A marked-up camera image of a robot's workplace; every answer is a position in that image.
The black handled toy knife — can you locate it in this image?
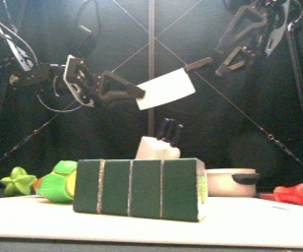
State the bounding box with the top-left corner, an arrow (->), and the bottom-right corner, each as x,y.
164,119 -> 179,144
169,123 -> 187,149
155,117 -> 172,141

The white toy knife block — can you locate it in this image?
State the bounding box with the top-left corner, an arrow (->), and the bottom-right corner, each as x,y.
135,135 -> 183,160

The white toy pot black handle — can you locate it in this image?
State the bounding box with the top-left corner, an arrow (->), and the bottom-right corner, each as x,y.
206,167 -> 263,198

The thin diagonal brace rod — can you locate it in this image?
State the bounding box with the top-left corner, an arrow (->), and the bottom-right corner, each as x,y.
112,0 -> 303,180
0,0 -> 204,175

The white cutting board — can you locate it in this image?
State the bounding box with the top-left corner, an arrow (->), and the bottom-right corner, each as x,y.
0,194 -> 303,251

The red toy food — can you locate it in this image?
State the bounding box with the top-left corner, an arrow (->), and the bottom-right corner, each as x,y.
260,182 -> 303,210

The green toy star fruit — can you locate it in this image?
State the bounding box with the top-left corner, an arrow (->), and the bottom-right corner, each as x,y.
0,166 -> 38,198

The green toy avocado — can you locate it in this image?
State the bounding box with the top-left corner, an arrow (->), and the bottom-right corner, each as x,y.
33,159 -> 80,204

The black cable loop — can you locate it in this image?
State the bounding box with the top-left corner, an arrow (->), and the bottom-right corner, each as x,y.
72,0 -> 105,61

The toy cleaver white blade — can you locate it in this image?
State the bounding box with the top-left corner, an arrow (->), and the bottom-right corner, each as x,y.
135,56 -> 215,111

